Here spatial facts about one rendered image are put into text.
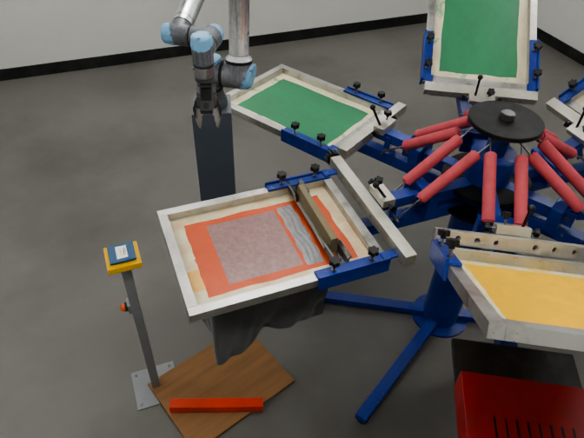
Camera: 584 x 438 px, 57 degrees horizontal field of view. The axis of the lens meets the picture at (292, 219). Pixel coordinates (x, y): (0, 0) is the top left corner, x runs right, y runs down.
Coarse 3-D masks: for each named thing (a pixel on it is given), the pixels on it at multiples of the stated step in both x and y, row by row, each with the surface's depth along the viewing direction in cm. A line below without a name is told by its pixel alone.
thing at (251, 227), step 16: (272, 208) 233; (320, 208) 234; (192, 224) 224; (208, 224) 224; (224, 224) 224; (240, 224) 224; (256, 224) 225; (272, 224) 225; (304, 224) 226; (192, 240) 217; (208, 240) 217; (224, 240) 217; (240, 240) 217; (256, 240) 218
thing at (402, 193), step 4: (404, 188) 232; (392, 192) 230; (396, 192) 230; (400, 192) 230; (404, 192) 230; (408, 192) 230; (372, 196) 228; (396, 196) 228; (400, 196) 228; (404, 196) 228; (408, 196) 228; (412, 196) 229; (396, 200) 227; (400, 200) 228; (404, 200) 229; (408, 200) 230; (412, 200) 231; (400, 204) 229; (404, 204) 231; (384, 208) 227
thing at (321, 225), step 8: (304, 192) 225; (304, 200) 224; (312, 200) 221; (304, 208) 226; (312, 208) 218; (312, 216) 219; (320, 216) 214; (320, 224) 212; (328, 224) 211; (320, 232) 214; (328, 232) 207; (328, 240) 207; (336, 240) 205; (336, 248) 209
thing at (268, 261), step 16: (272, 240) 218; (288, 240) 218; (208, 256) 210; (224, 256) 210; (240, 256) 211; (256, 256) 211; (272, 256) 211; (288, 256) 211; (352, 256) 212; (208, 272) 204; (224, 272) 204; (240, 272) 204; (256, 272) 205; (272, 272) 205; (288, 272) 205; (208, 288) 198; (224, 288) 198; (240, 288) 199
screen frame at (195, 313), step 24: (264, 192) 235; (288, 192) 240; (336, 192) 237; (168, 216) 223; (168, 240) 211; (264, 288) 194; (288, 288) 195; (312, 288) 200; (192, 312) 185; (216, 312) 188
